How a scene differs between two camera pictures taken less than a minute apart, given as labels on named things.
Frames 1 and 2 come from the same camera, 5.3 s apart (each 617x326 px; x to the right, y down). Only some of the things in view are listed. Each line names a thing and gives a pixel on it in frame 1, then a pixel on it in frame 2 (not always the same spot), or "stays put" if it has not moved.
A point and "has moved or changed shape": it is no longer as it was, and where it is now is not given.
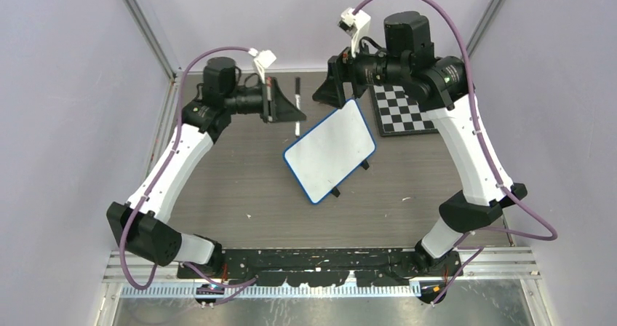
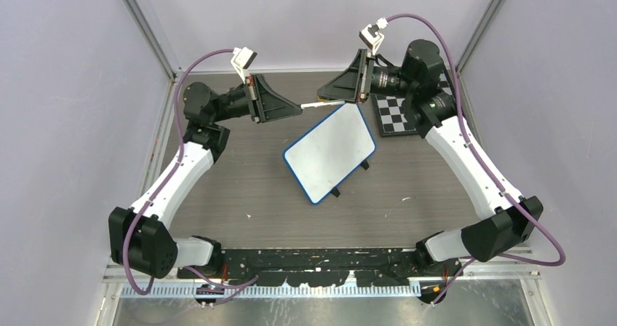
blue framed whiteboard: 329,153 stays put
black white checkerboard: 398,114 stays put
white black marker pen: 297,104 has moved or changed shape
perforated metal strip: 185,292 stays put
